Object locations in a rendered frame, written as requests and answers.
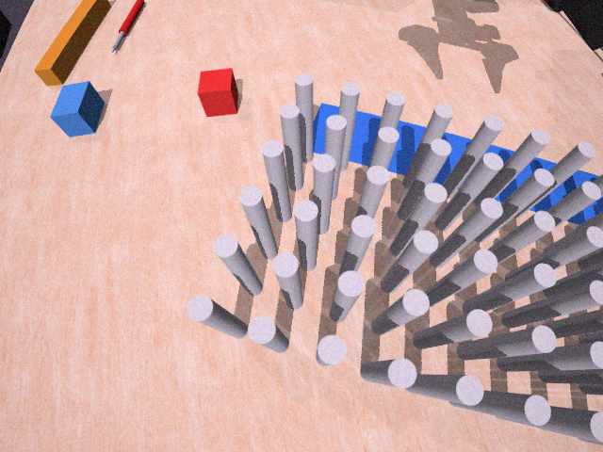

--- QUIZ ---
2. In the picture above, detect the red cube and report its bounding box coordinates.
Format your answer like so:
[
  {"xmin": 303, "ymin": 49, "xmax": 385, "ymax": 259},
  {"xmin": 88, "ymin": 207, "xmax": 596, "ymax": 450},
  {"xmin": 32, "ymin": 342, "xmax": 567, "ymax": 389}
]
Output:
[{"xmin": 197, "ymin": 68, "xmax": 238, "ymax": 117}]

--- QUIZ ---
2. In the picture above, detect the red-handled screwdriver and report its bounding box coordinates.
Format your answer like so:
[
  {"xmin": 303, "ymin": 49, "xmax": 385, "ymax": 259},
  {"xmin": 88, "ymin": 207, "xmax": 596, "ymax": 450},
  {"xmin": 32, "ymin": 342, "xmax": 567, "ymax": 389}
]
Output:
[{"xmin": 111, "ymin": 0, "xmax": 145, "ymax": 53}]

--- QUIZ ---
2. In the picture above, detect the orange flat bar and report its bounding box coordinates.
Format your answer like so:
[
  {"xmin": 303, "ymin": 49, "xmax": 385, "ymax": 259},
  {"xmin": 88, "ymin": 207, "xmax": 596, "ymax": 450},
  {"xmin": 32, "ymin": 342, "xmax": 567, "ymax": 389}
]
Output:
[{"xmin": 34, "ymin": 0, "xmax": 111, "ymax": 87}]

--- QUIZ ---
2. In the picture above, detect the red-handled tool with grey metal shank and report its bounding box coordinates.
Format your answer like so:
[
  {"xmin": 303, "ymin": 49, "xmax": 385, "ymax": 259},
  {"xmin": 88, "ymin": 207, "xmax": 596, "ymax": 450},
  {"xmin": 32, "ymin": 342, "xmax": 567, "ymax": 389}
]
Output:
[{"xmin": 544, "ymin": 0, "xmax": 562, "ymax": 12}]

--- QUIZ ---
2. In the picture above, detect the blue cube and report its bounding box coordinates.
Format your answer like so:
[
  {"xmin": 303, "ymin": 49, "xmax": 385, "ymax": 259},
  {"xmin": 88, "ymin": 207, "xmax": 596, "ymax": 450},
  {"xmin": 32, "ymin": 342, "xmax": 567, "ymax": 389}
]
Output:
[{"xmin": 50, "ymin": 81, "xmax": 105, "ymax": 137}]

